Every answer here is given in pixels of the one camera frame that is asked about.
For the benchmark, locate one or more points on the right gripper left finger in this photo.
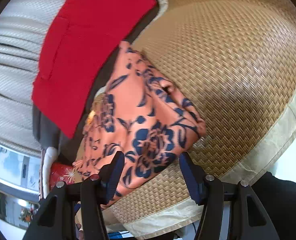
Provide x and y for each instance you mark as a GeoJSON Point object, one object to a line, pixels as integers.
{"type": "Point", "coordinates": [55, 218]}

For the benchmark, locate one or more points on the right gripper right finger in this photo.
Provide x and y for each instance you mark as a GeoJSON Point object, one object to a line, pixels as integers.
{"type": "Point", "coordinates": [248, 218]}

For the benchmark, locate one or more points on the orange floral garment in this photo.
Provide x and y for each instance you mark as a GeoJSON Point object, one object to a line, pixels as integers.
{"type": "Point", "coordinates": [143, 115]}

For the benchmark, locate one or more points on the red gift box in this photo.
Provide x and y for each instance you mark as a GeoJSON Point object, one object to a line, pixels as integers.
{"type": "Point", "coordinates": [65, 173]}

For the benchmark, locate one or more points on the folded white maroon quilt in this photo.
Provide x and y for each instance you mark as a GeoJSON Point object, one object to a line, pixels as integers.
{"type": "Point", "coordinates": [48, 157]}

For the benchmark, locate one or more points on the dark brown leather sofa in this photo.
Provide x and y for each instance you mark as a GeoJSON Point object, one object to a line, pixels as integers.
{"type": "Point", "coordinates": [49, 135]}

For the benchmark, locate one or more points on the woven bamboo seat mat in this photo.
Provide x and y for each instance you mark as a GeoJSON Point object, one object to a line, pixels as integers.
{"type": "Point", "coordinates": [236, 61]}

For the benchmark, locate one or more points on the beige dotted curtain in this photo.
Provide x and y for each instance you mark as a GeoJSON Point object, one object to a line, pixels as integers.
{"type": "Point", "coordinates": [23, 27]}

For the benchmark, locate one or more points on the red knitted blanket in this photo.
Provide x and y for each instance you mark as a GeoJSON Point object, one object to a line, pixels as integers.
{"type": "Point", "coordinates": [80, 39]}

